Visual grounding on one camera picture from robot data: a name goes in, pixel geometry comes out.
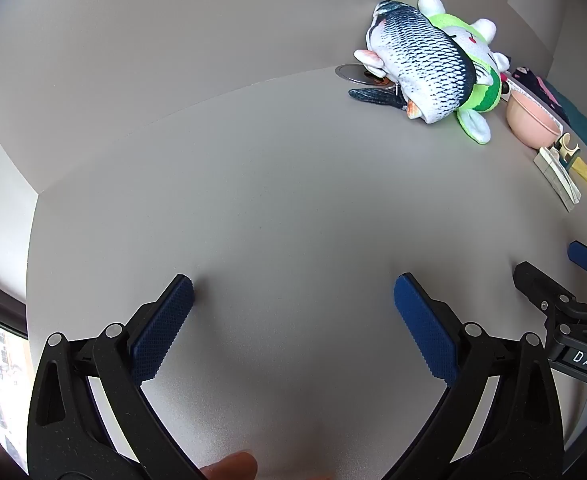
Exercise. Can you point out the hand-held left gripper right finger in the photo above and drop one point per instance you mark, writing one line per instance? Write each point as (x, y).
(423, 325)

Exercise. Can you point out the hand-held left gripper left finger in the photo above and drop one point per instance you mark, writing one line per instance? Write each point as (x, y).
(166, 325)

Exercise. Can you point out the person's left hand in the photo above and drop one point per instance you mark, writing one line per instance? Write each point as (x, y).
(231, 467)

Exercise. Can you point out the yellow flat piece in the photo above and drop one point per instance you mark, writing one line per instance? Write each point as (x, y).
(586, 172)

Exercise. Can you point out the beige clip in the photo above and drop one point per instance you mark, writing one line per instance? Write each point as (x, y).
(567, 146)

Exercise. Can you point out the pink bowl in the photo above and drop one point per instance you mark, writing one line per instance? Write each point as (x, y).
(528, 120)

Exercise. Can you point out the dark printed blanket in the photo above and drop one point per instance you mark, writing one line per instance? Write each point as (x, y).
(538, 87)

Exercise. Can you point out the fish plush toy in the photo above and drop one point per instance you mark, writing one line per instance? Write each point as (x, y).
(423, 75)

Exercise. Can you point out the green white plush toy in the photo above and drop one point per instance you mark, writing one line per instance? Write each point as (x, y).
(478, 45)

